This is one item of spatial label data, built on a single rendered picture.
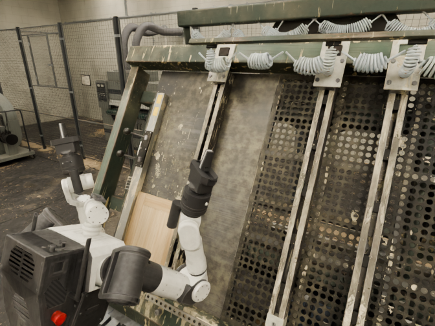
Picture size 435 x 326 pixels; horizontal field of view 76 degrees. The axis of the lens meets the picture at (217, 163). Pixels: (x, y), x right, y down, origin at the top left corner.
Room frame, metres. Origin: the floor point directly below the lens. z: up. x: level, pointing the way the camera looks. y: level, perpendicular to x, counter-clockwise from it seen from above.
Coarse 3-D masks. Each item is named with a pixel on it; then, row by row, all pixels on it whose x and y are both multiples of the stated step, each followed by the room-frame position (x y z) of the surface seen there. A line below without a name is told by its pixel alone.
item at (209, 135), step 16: (208, 48) 1.29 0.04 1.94; (208, 80) 1.37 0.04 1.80; (224, 80) 1.33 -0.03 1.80; (224, 96) 1.36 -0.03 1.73; (208, 112) 1.32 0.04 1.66; (224, 112) 1.36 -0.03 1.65; (208, 128) 1.28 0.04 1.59; (208, 144) 1.23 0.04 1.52; (176, 240) 1.06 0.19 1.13; (176, 256) 1.01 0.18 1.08
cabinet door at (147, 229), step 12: (144, 204) 1.27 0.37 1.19; (156, 204) 1.24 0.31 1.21; (168, 204) 1.21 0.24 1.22; (132, 216) 1.26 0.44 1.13; (144, 216) 1.24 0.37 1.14; (156, 216) 1.21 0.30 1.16; (132, 228) 1.23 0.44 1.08; (144, 228) 1.20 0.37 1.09; (156, 228) 1.18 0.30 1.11; (168, 228) 1.15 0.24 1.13; (132, 240) 1.19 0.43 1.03; (144, 240) 1.17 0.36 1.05; (156, 240) 1.14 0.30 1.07; (168, 240) 1.12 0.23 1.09; (156, 252) 1.11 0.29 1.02
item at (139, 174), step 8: (160, 104) 1.52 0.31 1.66; (152, 112) 1.52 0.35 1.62; (160, 112) 1.51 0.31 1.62; (152, 120) 1.49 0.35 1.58; (160, 120) 1.51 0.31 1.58; (152, 128) 1.47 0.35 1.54; (152, 136) 1.45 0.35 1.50; (152, 144) 1.44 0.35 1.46; (144, 160) 1.38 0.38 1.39; (136, 168) 1.38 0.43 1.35; (144, 168) 1.38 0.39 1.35; (136, 176) 1.36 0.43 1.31; (144, 176) 1.37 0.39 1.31; (136, 184) 1.33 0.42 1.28; (128, 192) 1.33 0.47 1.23; (136, 192) 1.31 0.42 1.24; (128, 200) 1.30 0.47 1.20; (128, 208) 1.27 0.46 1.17; (128, 216) 1.25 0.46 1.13; (120, 224) 1.24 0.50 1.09; (128, 224) 1.25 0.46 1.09; (120, 232) 1.22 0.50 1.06
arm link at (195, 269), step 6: (186, 252) 0.78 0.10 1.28; (192, 252) 0.77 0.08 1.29; (198, 252) 0.78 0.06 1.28; (186, 258) 0.79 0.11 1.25; (192, 258) 0.78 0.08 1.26; (198, 258) 0.78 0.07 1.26; (204, 258) 0.80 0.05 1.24; (186, 264) 0.79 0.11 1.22; (192, 264) 0.78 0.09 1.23; (198, 264) 0.78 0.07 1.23; (204, 264) 0.79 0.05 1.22; (180, 270) 0.82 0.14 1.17; (186, 270) 0.81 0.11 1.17; (192, 270) 0.78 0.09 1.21; (198, 270) 0.78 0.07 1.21; (204, 270) 0.79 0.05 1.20; (192, 276) 0.78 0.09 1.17; (198, 276) 0.78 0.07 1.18; (204, 276) 0.78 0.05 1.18; (192, 282) 0.76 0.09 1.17
